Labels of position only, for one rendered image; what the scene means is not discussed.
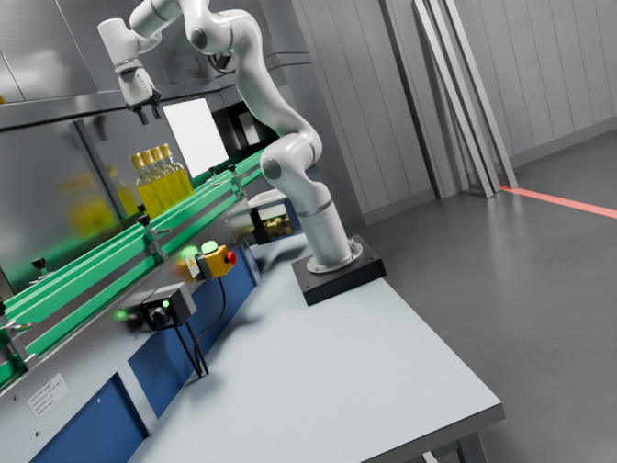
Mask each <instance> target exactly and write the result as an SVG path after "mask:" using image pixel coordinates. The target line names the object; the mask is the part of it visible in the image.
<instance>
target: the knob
mask: <svg viewBox="0 0 617 463"><path fill-rule="evenodd" d="M170 318H171V316H170V313H169V311H168V310H167V309H165V308H163V307H157V308H155V309H154V310H153V311H152V313H151V314H150V320H151V323H152V324H153V325H154V326H155V328H156V330H160V329H161V328H162V326H164V325H165V324H166V323H168V322H169V321H170Z"/></svg>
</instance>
